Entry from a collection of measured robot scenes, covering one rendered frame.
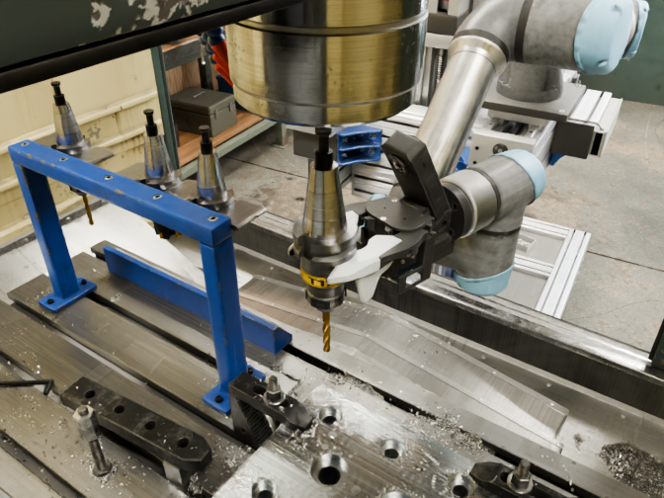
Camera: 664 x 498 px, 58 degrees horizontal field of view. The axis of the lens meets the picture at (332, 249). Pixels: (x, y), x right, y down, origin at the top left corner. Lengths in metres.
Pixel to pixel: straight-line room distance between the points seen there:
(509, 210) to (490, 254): 0.07
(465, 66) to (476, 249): 0.31
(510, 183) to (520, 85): 0.73
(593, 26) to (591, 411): 0.78
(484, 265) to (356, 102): 0.42
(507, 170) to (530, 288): 1.73
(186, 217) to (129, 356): 0.37
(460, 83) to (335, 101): 0.53
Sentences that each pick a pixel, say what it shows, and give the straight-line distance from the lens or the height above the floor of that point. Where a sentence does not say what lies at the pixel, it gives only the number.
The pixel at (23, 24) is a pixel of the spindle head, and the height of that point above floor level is 1.61.
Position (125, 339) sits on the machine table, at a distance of 1.17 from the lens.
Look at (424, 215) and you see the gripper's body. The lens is 0.66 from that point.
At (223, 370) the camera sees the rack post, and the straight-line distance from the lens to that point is 0.98.
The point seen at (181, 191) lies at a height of 1.22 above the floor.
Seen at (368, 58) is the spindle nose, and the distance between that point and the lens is 0.45.
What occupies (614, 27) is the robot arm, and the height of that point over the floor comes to 1.43.
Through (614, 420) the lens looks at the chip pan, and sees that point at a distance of 1.41.
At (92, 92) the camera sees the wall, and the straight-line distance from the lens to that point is 1.63.
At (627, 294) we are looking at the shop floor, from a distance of 2.96.
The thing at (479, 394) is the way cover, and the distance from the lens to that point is 1.30.
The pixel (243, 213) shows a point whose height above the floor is 1.22.
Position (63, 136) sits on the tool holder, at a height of 1.24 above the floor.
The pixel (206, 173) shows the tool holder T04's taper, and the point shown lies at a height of 1.27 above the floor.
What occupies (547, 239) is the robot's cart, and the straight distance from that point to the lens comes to 2.81.
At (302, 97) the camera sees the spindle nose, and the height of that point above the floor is 1.50.
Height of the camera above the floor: 1.65
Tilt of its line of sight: 34 degrees down
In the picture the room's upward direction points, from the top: straight up
